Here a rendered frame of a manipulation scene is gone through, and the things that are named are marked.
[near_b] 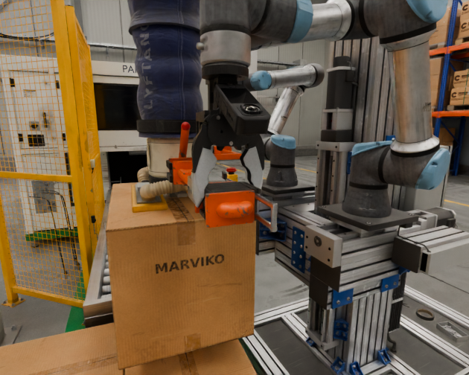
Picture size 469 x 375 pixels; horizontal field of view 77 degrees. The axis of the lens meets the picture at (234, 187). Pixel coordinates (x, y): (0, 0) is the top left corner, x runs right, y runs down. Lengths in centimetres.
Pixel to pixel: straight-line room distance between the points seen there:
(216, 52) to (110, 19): 1000
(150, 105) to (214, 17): 54
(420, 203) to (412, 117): 65
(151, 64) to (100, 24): 942
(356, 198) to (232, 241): 42
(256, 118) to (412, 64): 55
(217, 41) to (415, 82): 55
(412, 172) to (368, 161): 13
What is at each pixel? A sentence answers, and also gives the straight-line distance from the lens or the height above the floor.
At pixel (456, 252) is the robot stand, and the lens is 117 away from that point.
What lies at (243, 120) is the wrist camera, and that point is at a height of 133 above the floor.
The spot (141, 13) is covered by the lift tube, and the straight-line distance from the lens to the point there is 101.
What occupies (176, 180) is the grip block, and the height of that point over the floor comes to 118.
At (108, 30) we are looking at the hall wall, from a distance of 1034.
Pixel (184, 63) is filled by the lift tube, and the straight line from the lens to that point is 96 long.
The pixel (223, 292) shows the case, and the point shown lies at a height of 84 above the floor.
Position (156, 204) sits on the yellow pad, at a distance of 89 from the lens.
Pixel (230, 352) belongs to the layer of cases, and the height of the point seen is 54.
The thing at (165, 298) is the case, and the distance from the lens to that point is 87.
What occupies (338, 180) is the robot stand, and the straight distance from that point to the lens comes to 123.
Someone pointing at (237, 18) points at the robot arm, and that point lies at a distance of 46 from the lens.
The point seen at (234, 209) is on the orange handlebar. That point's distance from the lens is 41.
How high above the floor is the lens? 132
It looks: 12 degrees down
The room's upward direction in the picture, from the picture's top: straight up
